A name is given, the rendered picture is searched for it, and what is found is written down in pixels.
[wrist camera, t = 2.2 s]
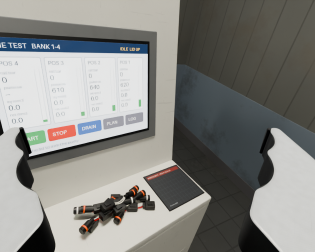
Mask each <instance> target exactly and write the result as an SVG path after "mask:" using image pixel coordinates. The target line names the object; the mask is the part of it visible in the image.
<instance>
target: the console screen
mask: <svg viewBox="0 0 315 252"><path fill-rule="evenodd" d="M156 77H157V32H156V31H148V30H138V29H128V28H118V27H108V26H98V25H88V24H78V23H68V22H58V21H48V20H38V19H28V18H18V17H8V16H0V136H1V135H2V134H3V133H5V132H6V131H7V130H8V129H10V128H13V127H18V128H20V127H23V128H24V130H25V133H26V136H27V139H28V142H29V146H30V149H31V152H32V153H31V154H29V158H28V159H27V163H28V165H29V168H30V170H33V169H36V168H40V167H43V166H47V165H51V164H54V163H58V162H62V161H65V160H69V159H73V158H76V157H80V156H84V155H87V154H91V153H94V152H98V151H102V150H105V149H109V148H113V147H116V146H120V145H124V144H127V143H131V142H134V141H138V140H142V139H145V138H149V137H153V136H155V135H156Z"/></svg>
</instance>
